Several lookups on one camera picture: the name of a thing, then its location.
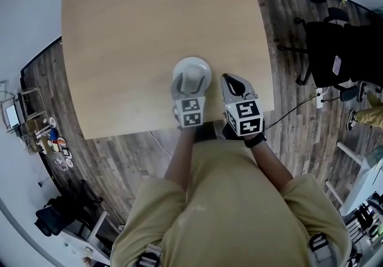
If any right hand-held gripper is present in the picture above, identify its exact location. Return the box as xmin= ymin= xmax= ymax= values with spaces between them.
xmin=220 ymin=72 xmax=265 ymax=138

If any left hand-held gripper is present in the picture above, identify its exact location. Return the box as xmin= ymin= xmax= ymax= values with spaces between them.
xmin=170 ymin=72 xmax=208 ymax=130

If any white round saucer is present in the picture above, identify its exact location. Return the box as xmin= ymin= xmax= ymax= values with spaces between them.
xmin=172 ymin=56 xmax=214 ymax=96

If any person's right forearm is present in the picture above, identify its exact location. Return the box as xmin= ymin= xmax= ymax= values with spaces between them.
xmin=247 ymin=139 xmax=294 ymax=192

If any person's left forearm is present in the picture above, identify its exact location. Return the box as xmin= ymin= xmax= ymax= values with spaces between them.
xmin=163 ymin=126 xmax=199 ymax=192

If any black wristwatch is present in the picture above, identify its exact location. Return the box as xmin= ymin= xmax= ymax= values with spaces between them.
xmin=243 ymin=133 xmax=268 ymax=148

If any white power strip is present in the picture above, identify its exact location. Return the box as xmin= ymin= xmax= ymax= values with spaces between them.
xmin=315 ymin=87 xmax=326 ymax=110

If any black office chair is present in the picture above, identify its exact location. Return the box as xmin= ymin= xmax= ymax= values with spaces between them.
xmin=277 ymin=6 xmax=383 ymax=102

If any phone with pale case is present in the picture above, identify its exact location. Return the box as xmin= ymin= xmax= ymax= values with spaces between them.
xmin=332 ymin=55 xmax=343 ymax=75

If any person's tan shirt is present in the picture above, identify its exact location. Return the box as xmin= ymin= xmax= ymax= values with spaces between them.
xmin=110 ymin=139 xmax=351 ymax=267

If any white side desk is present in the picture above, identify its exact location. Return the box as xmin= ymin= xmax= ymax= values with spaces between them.
xmin=325 ymin=139 xmax=383 ymax=222

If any small laptop screen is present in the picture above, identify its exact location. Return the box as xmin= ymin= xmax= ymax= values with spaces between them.
xmin=4 ymin=104 xmax=20 ymax=129

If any black chair with bag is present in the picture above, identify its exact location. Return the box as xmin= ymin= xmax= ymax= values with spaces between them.
xmin=34 ymin=179 xmax=104 ymax=238

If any white desk with clutter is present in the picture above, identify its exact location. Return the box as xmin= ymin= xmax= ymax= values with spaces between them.
xmin=61 ymin=211 xmax=112 ymax=267

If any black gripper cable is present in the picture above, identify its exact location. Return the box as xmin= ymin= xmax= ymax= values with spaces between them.
xmin=262 ymin=93 xmax=318 ymax=131

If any grey harness strap buckle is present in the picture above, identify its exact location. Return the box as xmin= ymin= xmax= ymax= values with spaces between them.
xmin=138 ymin=243 xmax=162 ymax=267
xmin=308 ymin=232 xmax=333 ymax=263

